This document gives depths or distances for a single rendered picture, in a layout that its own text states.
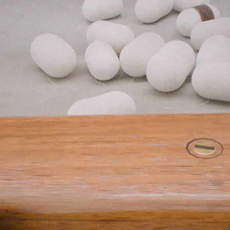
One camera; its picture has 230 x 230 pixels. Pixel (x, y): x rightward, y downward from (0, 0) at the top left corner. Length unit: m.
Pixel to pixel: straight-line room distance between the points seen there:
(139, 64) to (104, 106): 0.06
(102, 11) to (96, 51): 0.11
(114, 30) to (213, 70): 0.08
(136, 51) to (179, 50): 0.02
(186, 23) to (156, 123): 0.15
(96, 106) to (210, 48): 0.08
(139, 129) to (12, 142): 0.05
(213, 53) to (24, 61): 0.13
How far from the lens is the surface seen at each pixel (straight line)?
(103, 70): 0.24
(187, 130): 0.16
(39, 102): 0.24
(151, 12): 0.34
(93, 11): 0.35
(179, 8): 0.36
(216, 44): 0.24
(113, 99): 0.19
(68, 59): 0.25
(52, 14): 0.39
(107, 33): 0.28
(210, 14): 0.31
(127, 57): 0.24
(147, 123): 0.16
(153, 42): 0.25
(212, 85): 0.22
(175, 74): 0.23
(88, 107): 0.19
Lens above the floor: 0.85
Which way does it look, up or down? 29 degrees down
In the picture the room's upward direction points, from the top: 4 degrees counter-clockwise
